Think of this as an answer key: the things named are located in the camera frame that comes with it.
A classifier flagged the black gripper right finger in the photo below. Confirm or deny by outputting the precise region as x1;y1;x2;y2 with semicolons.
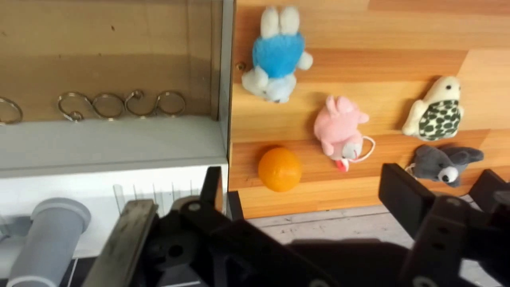
378;162;510;287

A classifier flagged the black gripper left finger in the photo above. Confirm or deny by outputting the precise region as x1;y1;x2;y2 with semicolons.
133;166;342;287

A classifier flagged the grey plush toy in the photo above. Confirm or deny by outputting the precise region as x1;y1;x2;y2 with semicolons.
407;144;487;190

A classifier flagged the orange ball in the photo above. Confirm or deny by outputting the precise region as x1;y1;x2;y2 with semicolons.
257;146;304;193

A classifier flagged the cream green-spotted plush turtle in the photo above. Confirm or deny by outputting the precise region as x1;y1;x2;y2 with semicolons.
402;75;466;144

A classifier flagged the white toy kitchen sink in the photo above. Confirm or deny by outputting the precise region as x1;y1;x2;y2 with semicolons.
0;0;237;268

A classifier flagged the pink plush toy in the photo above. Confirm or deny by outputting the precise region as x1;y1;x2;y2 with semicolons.
312;95;378;174

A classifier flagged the blue and white plush bunny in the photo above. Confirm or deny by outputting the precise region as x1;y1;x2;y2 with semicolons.
241;5;316;106

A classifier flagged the black upright frame post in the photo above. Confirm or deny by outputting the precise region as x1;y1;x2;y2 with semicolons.
227;190;246;222

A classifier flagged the silver metal ring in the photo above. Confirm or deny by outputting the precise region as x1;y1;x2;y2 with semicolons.
123;88;160;118
57;91;96;123
154;90;189;117
0;96;26;126
92;91;128;122

